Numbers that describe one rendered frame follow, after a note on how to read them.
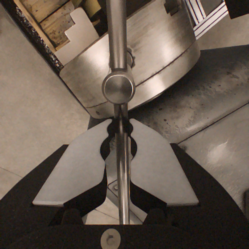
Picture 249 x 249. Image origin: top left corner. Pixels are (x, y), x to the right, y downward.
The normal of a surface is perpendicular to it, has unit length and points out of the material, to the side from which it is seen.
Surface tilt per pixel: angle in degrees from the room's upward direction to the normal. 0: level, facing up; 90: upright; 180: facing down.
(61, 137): 0
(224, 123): 0
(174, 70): 15
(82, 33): 5
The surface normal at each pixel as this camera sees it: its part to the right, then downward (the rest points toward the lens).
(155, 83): 0.16, 0.40
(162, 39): 0.37, 0.24
